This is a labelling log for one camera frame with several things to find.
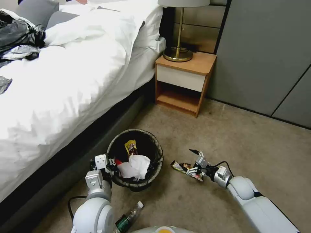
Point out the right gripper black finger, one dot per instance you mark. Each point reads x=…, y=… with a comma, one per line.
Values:
x=194, y=171
x=201, y=160

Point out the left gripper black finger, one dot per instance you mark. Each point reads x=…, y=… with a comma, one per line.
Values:
x=114, y=171
x=112, y=162

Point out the brown foil snack wrapper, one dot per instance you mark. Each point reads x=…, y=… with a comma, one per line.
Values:
x=178, y=166

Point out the round dark trash bin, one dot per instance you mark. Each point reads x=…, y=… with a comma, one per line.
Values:
x=145, y=184

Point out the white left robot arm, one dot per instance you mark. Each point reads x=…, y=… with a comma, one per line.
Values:
x=94, y=213

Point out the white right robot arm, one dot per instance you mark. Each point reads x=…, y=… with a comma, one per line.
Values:
x=255, y=206

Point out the black bin liner bag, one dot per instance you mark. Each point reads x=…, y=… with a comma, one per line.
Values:
x=143, y=140

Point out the small red wrapper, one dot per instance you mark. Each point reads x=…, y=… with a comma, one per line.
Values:
x=118, y=162

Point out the white crumpled paper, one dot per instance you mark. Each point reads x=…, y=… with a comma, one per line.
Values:
x=136, y=167

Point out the yellow snack wrapper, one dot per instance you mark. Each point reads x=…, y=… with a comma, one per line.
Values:
x=130, y=145

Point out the clear plastic bottle green label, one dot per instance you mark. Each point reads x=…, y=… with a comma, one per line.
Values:
x=128, y=216

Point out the white robot front shell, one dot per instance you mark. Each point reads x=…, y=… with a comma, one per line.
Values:
x=148, y=230

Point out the wooden nightstand white drawer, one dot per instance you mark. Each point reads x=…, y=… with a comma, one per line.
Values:
x=179, y=77

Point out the white duvet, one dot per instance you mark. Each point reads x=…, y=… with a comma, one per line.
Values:
x=60, y=85

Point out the white mattress sheet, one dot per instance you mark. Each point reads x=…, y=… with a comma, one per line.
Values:
x=145, y=63

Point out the brass table lamp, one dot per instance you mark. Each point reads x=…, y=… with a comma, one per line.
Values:
x=178, y=55

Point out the grey wardrobe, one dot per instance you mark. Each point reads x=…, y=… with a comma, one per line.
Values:
x=255, y=60

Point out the small black device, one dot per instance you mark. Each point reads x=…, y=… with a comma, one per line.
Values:
x=190, y=47

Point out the grey crumpled plastic bag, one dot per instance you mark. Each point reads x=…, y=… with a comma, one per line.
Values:
x=4, y=85

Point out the brown padded headboard panel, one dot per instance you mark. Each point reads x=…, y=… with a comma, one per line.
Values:
x=201, y=31

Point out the white crumpled plastic bag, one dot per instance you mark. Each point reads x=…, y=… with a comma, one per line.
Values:
x=21, y=51

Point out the white pillow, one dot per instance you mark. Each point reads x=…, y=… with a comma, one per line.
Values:
x=97, y=26

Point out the small grey pillow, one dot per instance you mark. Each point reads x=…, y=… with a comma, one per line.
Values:
x=60, y=19

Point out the black crumpled plastic bag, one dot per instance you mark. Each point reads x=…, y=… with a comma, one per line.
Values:
x=19, y=34

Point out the large grey pillow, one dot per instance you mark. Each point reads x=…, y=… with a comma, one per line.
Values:
x=36, y=9

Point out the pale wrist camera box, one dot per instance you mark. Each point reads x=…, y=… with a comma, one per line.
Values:
x=100, y=160

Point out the dark grey bed frame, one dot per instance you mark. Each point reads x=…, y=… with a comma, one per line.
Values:
x=73, y=157

